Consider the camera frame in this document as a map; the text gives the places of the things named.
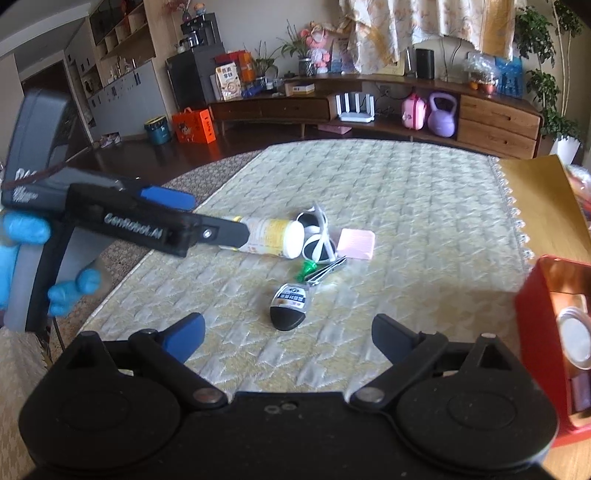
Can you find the pink square pad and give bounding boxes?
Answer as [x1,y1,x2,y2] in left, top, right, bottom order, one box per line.
[337,227,376,260]

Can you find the purple kettlebell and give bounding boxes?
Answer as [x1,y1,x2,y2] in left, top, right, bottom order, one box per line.
[427,92,459,138]

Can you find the black oval shoe sponge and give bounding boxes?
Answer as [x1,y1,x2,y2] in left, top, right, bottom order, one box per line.
[269,282,311,332]

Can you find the black coffee machine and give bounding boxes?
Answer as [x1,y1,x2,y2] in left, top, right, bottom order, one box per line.
[178,13,220,52]

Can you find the plastic bag of fruit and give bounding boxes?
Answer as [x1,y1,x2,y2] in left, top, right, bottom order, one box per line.
[464,52,502,95]

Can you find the leafy plant in patterned pot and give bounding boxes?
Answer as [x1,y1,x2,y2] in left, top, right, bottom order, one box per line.
[279,21,317,77]

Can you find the tall potted plant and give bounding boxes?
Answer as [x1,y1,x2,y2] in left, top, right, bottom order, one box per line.
[515,0,587,164]

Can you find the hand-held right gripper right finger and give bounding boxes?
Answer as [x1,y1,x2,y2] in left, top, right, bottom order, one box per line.
[348,314,536,409]

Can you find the white yellow supplement bottle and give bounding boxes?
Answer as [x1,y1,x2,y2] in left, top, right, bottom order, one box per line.
[219,215,305,260]

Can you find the pink toy case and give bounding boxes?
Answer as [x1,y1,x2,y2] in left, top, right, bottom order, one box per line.
[401,93,426,131]

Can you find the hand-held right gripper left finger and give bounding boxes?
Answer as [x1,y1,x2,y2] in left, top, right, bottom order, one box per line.
[44,312,229,409]

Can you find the person's left hand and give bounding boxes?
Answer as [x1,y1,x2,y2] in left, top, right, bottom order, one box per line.
[0,210,102,319]

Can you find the white framed sunglasses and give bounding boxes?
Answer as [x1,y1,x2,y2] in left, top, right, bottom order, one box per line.
[295,203,338,265]

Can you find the thin stemmed potted plant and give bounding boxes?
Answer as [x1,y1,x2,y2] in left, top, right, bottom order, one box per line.
[252,41,280,88]

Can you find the black mini fridge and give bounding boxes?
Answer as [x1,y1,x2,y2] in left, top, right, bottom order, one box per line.
[165,44,227,112]

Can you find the white router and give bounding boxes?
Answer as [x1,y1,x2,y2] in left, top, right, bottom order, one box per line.
[333,91,376,123]

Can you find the orange gift box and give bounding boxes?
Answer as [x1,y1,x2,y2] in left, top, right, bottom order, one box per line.
[172,107,217,144]

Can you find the white printed snack box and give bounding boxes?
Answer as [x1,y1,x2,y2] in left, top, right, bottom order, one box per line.
[215,64,243,101]

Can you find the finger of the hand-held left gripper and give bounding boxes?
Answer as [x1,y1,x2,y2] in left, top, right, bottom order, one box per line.
[185,212,251,257]
[137,185,197,212]

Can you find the pink doll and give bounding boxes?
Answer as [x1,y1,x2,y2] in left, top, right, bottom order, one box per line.
[300,21,333,75]

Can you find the teal bucket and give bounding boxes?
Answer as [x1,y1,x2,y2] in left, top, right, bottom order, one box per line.
[144,117,174,145]

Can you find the wooden television cabinet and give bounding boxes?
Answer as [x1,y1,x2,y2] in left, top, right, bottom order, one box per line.
[208,74,543,160]

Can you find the beige quilted table mat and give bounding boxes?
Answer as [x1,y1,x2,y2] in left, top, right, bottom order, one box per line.
[76,138,532,394]

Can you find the floral bed sheet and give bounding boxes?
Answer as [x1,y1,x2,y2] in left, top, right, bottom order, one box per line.
[339,0,527,63]

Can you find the cream knitted cloth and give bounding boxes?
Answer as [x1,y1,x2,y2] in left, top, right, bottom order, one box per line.
[0,325,65,425]

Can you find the black speaker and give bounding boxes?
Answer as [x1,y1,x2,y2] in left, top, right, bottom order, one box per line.
[416,47,436,80]

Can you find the red tin box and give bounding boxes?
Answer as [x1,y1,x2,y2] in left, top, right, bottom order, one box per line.
[514,255,591,448]

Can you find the wooden wall shelf unit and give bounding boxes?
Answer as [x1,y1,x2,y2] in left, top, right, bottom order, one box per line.
[65,0,171,139]

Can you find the orange paper bag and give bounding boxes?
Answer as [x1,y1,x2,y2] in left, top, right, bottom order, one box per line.
[213,51,256,84]

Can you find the metal nail clipper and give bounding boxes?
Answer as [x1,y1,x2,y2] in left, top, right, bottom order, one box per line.
[307,256,348,287]

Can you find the stack of books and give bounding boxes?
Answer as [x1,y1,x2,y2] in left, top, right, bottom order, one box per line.
[567,164,591,222]

